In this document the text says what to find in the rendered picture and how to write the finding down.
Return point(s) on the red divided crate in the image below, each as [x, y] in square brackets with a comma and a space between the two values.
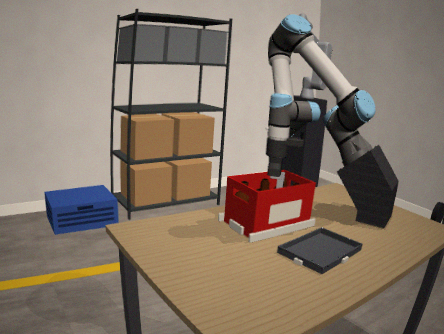
[267, 209]

